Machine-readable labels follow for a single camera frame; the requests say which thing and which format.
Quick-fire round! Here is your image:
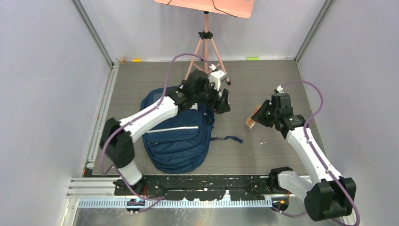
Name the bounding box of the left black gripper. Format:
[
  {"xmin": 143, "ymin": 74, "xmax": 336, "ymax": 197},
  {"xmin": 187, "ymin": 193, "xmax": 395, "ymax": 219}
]
[{"xmin": 193, "ymin": 80, "xmax": 230, "ymax": 114}]

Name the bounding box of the orange calculator toy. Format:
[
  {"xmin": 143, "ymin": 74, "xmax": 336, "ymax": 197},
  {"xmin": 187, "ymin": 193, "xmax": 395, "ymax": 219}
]
[{"xmin": 245, "ymin": 105, "xmax": 261, "ymax": 129}]

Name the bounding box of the navy blue student backpack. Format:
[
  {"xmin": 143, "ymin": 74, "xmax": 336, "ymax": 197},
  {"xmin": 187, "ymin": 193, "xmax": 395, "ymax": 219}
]
[{"xmin": 140, "ymin": 87, "xmax": 244, "ymax": 174}]

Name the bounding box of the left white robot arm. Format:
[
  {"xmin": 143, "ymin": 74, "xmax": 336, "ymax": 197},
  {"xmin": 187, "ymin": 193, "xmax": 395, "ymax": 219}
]
[{"xmin": 100, "ymin": 69, "xmax": 231, "ymax": 195}]

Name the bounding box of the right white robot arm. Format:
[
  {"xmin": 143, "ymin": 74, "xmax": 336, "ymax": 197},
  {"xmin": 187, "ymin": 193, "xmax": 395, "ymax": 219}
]
[{"xmin": 251, "ymin": 93, "xmax": 357, "ymax": 221}]

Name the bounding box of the pink music stand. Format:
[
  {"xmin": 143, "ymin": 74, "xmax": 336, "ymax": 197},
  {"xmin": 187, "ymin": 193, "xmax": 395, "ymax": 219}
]
[{"xmin": 156, "ymin": 0, "xmax": 254, "ymax": 71}]

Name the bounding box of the green tape piece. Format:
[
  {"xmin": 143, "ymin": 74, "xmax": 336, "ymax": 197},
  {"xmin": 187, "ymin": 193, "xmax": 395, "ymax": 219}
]
[{"xmin": 246, "ymin": 57, "xmax": 259, "ymax": 61}]

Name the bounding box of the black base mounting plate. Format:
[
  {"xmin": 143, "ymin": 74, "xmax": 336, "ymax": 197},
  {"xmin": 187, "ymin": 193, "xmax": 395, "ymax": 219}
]
[{"xmin": 113, "ymin": 175, "xmax": 292, "ymax": 201}]

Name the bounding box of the small cork piece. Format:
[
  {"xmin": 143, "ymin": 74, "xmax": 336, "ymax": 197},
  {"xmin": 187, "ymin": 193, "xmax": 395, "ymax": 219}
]
[{"xmin": 119, "ymin": 57, "xmax": 126, "ymax": 65}]

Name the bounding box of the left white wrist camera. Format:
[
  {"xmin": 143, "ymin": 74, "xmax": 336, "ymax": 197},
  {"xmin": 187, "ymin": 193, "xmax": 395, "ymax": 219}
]
[{"xmin": 208, "ymin": 64, "xmax": 227, "ymax": 91}]

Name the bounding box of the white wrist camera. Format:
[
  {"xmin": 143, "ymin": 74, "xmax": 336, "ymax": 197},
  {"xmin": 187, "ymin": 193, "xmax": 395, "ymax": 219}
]
[
  {"xmin": 208, "ymin": 64, "xmax": 227, "ymax": 91},
  {"xmin": 274, "ymin": 85, "xmax": 284, "ymax": 94}
]

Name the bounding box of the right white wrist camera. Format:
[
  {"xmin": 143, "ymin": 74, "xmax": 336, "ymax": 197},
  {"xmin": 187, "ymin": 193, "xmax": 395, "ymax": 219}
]
[{"xmin": 274, "ymin": 85, "xmax": 284, "ymax": 94}]

